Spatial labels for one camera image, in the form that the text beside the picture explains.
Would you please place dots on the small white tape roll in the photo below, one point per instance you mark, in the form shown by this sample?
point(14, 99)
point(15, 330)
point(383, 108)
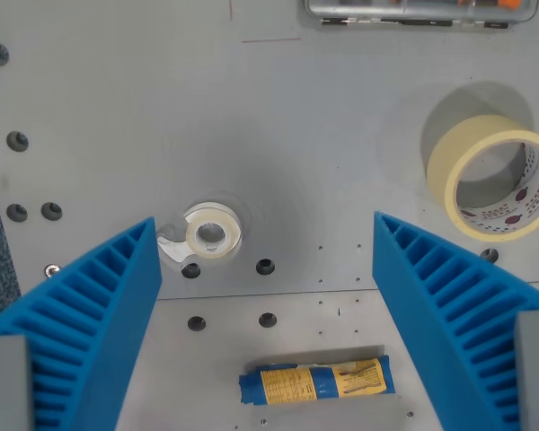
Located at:
point(193, 233)

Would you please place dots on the clear plastic storage box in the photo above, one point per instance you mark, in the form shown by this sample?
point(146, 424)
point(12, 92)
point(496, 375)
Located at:
point(364, 10)

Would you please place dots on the blue bag roll yellow label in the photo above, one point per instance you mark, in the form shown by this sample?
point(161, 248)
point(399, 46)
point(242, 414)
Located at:
point(323, 381)

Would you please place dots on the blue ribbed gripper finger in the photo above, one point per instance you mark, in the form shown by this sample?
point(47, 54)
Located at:
point(94, 323)
point(431, 314)

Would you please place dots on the silver table screw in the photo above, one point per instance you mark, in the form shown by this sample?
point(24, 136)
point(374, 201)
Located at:
point(52, 269)

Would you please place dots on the large cream masking tape roll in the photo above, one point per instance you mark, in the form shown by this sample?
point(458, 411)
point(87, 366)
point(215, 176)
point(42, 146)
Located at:
point(442, 157)

